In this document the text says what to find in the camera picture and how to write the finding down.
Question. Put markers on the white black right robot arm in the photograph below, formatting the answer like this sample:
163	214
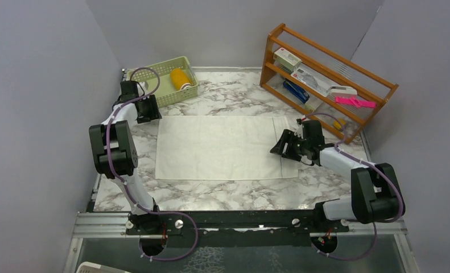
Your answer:
375	195

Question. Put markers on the pink clip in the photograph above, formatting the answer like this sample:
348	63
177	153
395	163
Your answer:
353	101

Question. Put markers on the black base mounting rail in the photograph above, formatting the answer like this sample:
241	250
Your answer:
239	228

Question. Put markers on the yellow grey sponge block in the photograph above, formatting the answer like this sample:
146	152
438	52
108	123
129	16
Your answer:
340	124

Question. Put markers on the white towel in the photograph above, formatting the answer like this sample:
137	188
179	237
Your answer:
221	148

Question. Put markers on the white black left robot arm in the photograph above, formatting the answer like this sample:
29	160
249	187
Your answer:
115	155

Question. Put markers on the yellow brown bear towel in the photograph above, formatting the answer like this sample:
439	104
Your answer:
179	79

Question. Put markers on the white green small box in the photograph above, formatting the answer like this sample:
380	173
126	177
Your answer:
287	60

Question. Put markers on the white basket at bottom edge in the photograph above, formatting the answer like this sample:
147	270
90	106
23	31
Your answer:
89	267

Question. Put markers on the white device on shelf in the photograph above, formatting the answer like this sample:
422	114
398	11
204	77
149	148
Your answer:
342	91

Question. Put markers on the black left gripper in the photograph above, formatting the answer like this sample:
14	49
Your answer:
153	112

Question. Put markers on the blue flat object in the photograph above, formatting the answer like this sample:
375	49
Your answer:
297	91

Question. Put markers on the light green plastic basket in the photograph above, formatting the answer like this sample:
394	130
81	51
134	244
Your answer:
166	93

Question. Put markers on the orange wooden shelf rack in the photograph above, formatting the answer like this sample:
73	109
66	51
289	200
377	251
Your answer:
333	67

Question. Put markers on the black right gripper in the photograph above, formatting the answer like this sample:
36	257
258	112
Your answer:
288	136

